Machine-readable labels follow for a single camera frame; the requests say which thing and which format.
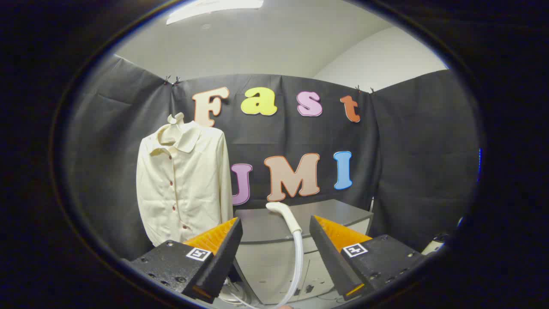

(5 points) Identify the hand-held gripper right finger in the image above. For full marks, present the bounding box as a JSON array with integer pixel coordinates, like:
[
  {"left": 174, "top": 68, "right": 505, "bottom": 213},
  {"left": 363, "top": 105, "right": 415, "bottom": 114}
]
[{"left": 309, "top": 215, "right": 429, "bottom": 301}]

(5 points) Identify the grey cabinet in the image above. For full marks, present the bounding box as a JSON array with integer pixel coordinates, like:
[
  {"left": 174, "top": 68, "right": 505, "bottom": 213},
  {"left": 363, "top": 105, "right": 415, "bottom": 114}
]
[{"left": 234, "top": 199, "right": 374, "bottom": 306}]

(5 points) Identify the ceiling light panel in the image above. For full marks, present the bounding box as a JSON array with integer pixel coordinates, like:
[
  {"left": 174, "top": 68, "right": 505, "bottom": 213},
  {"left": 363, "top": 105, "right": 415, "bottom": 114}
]
[{"left": 166, "top": 0, "right": 265, "bottom": 25}]

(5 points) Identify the cream button shirt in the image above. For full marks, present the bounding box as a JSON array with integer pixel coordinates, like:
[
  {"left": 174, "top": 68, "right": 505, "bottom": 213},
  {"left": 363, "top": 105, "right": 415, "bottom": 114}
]
[{"left": 136, "top": 120, "right": 234, "bottom": 248}]

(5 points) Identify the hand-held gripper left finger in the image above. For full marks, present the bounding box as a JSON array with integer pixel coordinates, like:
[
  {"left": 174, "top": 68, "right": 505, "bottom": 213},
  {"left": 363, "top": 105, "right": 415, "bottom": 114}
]
[{"left": 129, "top": 217, "right": 244, "bottom": 304}]

